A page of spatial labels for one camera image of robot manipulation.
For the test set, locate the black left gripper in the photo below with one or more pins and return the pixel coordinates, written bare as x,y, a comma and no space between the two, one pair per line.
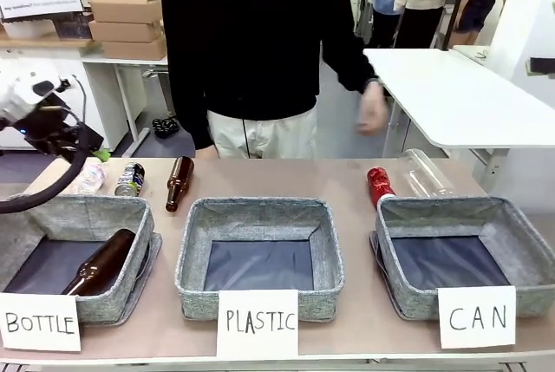
54,135

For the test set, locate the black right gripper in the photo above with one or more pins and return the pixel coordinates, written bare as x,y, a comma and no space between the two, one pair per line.
544,66

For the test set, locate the person's left forearm black sleeve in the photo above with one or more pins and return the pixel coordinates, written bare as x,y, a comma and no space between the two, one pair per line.
347,60

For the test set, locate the person's right forearm black sleeve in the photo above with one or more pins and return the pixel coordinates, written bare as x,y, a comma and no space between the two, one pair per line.
201,129

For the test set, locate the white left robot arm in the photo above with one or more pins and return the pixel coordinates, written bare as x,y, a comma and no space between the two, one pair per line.
26,88

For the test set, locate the crushed blue silver can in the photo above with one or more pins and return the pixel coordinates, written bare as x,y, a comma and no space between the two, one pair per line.
130,179

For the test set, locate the grey fabric basket bottle label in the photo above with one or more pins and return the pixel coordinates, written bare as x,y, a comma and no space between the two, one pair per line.
108,216

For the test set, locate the grey fabric basket can label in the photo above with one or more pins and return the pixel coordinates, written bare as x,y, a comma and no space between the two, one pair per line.
455,216

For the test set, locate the grey fabric basket plastic label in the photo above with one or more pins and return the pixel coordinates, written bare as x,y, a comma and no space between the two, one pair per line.
260,220

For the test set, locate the crushed red can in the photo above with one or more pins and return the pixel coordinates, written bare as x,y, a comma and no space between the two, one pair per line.
380,185

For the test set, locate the white paper label CAN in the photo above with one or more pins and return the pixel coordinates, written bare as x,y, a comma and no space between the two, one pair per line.
477,317

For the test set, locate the person's left hand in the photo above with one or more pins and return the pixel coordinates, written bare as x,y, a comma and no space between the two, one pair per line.
372,109

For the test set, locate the crumpled clear plastic bottle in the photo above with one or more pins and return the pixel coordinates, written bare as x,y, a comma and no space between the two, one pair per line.
91,177

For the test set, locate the white desk with legs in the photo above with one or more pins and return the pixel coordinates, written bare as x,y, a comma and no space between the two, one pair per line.
126,81

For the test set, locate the black patterned slippers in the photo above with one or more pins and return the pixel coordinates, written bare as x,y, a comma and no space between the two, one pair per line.
165,126

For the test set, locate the white folding table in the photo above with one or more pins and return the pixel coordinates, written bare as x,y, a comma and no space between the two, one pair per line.
459,94

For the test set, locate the brown glass bottle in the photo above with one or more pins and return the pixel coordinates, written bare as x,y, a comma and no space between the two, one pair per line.
180,181
104,261

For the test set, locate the flat brown cardboard box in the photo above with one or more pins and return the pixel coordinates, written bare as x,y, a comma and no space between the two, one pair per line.
134,50
123,31

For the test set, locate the wooden shelf board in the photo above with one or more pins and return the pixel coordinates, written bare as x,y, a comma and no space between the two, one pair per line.
43,42

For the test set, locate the open brown cardboard box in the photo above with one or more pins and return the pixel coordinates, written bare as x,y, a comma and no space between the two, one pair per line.
126,1

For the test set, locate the white paper label BOTTLE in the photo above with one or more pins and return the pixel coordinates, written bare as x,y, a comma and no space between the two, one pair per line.
39,322

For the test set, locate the person in black hoodie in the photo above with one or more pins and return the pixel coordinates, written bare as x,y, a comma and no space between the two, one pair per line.
260,34

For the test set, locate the white paper label PLASTIC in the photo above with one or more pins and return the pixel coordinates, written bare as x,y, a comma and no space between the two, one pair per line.
259,323

